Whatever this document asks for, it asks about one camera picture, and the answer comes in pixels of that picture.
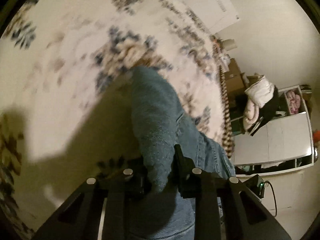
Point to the blue denim pants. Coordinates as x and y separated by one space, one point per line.
159 123

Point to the white paper sheet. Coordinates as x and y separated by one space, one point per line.
215 14

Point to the white floral blanket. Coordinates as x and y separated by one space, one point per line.
65 67

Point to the white cabinet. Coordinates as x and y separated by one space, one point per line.
283 145

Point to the white bundled clothes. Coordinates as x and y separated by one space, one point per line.
262 104

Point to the brown cardboard boxes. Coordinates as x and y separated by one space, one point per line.
235 84

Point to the brown checkered bedsheet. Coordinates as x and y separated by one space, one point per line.
227 141

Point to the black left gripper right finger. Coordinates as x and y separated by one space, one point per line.
223 201

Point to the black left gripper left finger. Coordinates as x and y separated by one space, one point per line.
100 208

